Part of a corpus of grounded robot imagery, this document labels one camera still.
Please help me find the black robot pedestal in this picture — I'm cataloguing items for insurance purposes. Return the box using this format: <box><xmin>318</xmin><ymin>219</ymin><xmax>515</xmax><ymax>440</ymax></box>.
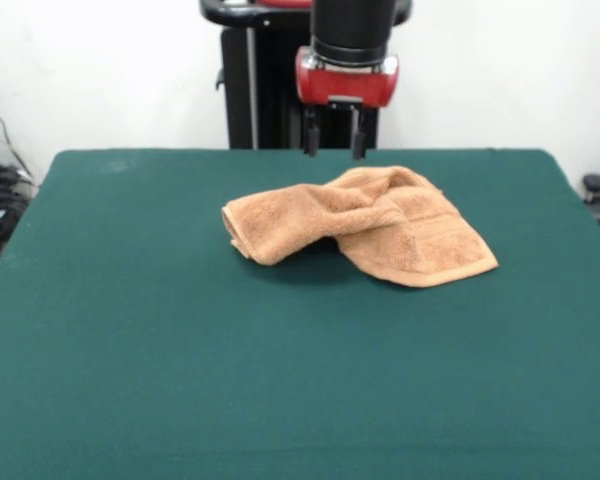
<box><xmin>198</xmin><ymin>0</ymin><xmax>414</xmax><ymax>150</ymax></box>

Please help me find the black cable bundle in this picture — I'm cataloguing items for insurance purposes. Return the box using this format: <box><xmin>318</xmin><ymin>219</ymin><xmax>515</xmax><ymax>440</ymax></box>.
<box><xmin>0</xmin><ymin>163</ymin><xmax>39</xmax><ymax>221</ymax></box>

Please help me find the dark green table cloth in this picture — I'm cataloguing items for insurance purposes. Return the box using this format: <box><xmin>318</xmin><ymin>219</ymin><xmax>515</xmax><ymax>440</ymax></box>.
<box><xmin>0</xmin><ymin>148</ymin><xmax>600</xmax><ymax>480</ymax></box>

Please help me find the grey cable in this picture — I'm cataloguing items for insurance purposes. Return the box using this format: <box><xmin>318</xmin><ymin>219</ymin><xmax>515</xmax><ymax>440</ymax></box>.
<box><xmin>0</xmin><ymin>92</ymin><xmax>34</xmax><ymax>179</ymax></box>

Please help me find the tan terry towel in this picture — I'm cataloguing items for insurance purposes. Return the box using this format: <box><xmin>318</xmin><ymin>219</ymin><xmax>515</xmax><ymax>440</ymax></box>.
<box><xmin>221</xmin><ymin>166</ymin><xmax>500</xmax><ymax>290</ymax></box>

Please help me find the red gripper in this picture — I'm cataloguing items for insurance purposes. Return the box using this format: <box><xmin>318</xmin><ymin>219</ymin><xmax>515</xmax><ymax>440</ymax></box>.
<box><xmin>293</xmin><ymin>46</ymin><xmax>401</xmax><ymax>161</ymax></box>

